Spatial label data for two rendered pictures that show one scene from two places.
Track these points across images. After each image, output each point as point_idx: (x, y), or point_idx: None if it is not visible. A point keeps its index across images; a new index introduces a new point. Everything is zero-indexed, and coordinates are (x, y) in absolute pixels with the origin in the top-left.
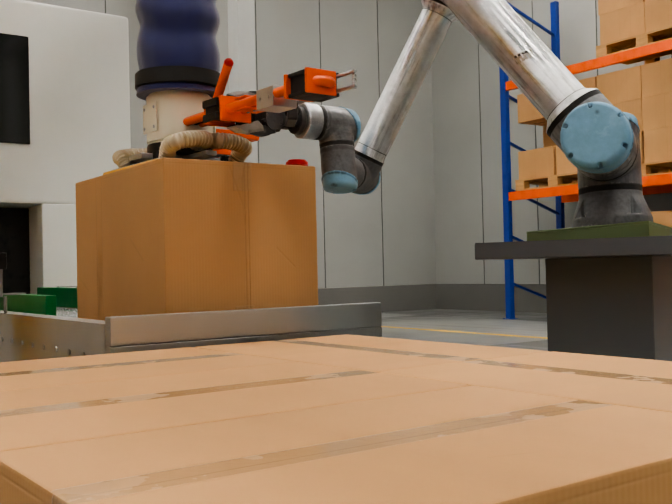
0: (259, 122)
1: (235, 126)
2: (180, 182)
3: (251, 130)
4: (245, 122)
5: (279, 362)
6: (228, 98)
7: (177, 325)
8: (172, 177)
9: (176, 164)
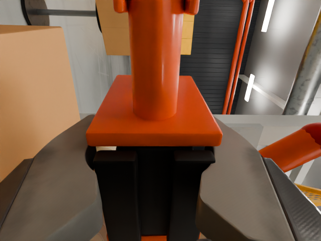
0: (78, 209)
1: (90, 115)
2: (5, 26)
3: (45, 161)
4: (94, 115)
5: None
6: (187, 83)
7: None
8: (22, 26)
9: (41, 27)
